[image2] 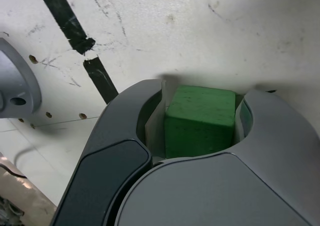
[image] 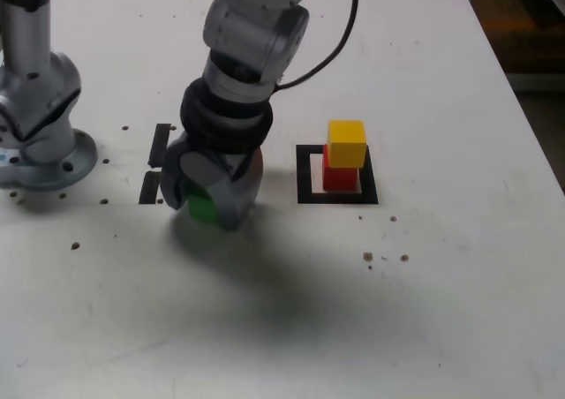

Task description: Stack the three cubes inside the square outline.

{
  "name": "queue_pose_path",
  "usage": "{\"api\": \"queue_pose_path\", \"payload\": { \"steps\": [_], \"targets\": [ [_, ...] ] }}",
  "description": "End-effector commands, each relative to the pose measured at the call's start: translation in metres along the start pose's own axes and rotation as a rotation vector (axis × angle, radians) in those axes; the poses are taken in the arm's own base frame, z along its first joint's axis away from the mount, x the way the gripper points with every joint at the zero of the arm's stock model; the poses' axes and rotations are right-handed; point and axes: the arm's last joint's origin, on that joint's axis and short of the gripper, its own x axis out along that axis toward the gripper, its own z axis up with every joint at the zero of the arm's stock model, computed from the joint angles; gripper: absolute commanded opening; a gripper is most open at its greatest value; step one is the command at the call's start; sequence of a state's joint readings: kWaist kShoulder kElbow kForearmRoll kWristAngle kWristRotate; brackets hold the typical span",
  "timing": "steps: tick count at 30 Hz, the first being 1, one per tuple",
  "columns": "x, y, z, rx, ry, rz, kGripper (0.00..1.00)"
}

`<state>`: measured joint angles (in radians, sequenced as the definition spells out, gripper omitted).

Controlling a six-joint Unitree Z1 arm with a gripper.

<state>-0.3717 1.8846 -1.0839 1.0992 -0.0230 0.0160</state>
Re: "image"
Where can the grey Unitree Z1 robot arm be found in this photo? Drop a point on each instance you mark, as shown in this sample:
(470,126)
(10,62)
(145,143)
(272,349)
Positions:
(31,63)

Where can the red cube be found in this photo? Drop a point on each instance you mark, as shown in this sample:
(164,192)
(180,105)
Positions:
(337,179)

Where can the yellow cube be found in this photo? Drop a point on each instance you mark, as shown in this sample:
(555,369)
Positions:
(348,145)

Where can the black tape strip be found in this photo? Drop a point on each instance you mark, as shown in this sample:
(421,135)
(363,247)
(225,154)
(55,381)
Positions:
(152,187)

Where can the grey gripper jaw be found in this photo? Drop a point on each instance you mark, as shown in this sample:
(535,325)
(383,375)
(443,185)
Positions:
(229,196)
(172,178)

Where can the black tape square outline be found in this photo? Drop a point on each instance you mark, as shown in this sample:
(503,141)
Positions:
(304,178)

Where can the green cube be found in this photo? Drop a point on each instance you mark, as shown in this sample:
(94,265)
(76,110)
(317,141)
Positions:
(202,209)

